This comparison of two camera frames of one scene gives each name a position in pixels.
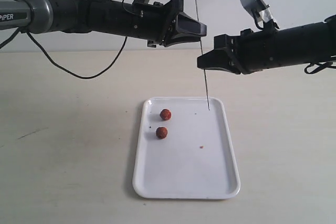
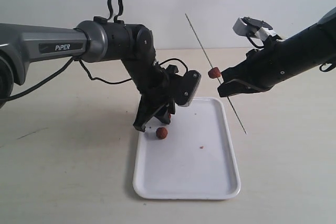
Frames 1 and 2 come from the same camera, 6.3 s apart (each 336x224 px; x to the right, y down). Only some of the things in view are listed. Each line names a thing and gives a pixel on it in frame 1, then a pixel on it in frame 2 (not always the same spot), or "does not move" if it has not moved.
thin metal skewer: x=200 y=42 → x=213 y=67
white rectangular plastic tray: x=185 y=150 does not move
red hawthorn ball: x=161 y=132 does not move
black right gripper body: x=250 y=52 → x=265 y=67
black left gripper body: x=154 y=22 → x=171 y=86
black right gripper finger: x=216 y=58 → x=240 y=71
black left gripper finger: x=185 y=23 → x=147 y=108
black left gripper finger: x=179 y=38 → x=164 y=115
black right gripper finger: x=218 y=68 → x=235 y=86
